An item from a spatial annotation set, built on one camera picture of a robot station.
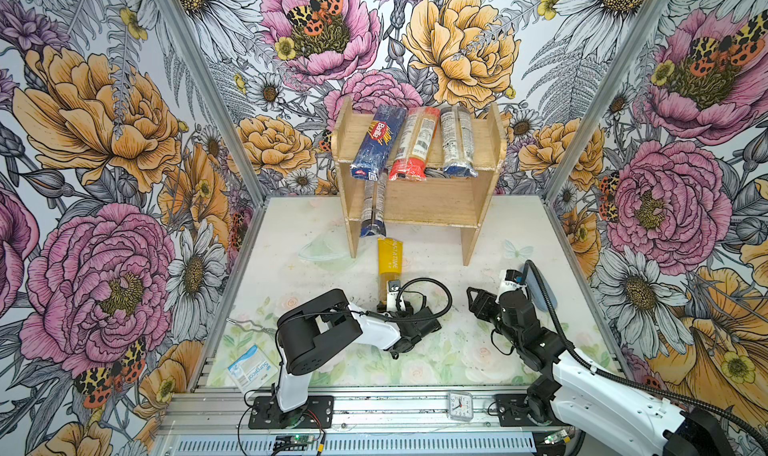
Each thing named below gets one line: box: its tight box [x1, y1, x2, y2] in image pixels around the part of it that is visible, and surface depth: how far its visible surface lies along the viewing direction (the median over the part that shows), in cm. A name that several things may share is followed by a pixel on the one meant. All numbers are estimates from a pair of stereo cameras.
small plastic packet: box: [227, 344, 279, 396], surface depth 81 cm
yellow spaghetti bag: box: [377, 237, 403, 303], surface depth 104 cm
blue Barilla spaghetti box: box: [350, 105, 407, 181], surface depth 70 cm
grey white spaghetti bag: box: [440, 106, 479, 178], surface depth 70 cm
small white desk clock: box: [446, 392, 474, 422], surface depth 75 cm
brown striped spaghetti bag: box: [360, 173, 388, 237], surface depth 86 cm
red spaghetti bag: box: [389, 107, 440, 181], surface depth 70 cm
